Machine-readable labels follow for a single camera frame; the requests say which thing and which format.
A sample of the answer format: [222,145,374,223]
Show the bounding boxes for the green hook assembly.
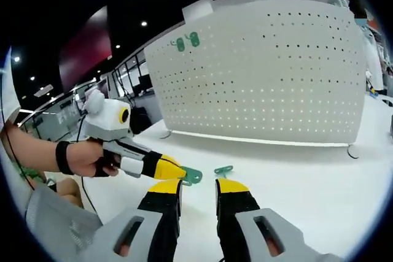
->
[213,164,235,179]
[170,37,186,53]
[180,166,204,187]
[185,31,201,47]

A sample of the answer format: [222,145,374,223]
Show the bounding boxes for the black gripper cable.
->
[76,114,98,214]

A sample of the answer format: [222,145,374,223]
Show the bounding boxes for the white perforated mounting plate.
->
[143,0,368,160]

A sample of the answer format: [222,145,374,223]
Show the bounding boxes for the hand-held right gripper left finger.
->
[88,178,184,262]

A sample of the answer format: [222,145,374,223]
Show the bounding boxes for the black wristwatch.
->
[55,141,75,175]

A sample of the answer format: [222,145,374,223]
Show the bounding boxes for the person's bare knee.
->
[56,178,84,208]

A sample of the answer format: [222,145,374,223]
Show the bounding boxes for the person's grey shorts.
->
[26,182,106,262]

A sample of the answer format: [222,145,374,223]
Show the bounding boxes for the person's left hand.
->
[71,141,121,179]

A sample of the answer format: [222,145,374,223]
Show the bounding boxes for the person's white shirt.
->
[0,46,20,129]

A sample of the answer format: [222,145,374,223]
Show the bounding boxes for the dark red wall panel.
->
[58,6,113,93]

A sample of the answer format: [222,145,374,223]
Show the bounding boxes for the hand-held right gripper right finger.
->
[214,177,338,262]

